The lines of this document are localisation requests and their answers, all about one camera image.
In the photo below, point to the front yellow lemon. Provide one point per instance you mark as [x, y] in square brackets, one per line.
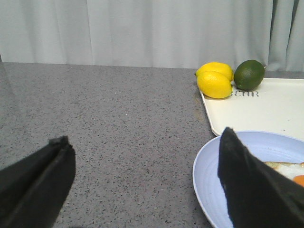
[214, 84]

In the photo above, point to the rear yellow lemon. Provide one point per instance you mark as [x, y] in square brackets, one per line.
[219, 67]

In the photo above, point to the bottom bread slice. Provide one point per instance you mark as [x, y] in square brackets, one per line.
[276, 165]

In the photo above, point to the light blue round plate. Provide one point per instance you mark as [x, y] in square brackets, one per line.
[266, 146]

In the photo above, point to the green lime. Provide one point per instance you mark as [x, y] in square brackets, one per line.
[249, 75]

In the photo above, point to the white grey curtain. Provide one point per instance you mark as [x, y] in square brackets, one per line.
[153, 33]

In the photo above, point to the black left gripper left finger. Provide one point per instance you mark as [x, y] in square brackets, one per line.
[34, 189]

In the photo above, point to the cream white tray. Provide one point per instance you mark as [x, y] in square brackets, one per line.
[276, 106]

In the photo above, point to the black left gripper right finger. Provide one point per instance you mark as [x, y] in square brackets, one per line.
[257, 196]

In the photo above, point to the yellow lemon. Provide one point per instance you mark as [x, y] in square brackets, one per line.
[219, 67]
[214, 84]

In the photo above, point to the fried egg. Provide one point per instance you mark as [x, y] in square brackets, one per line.
[293, 171]

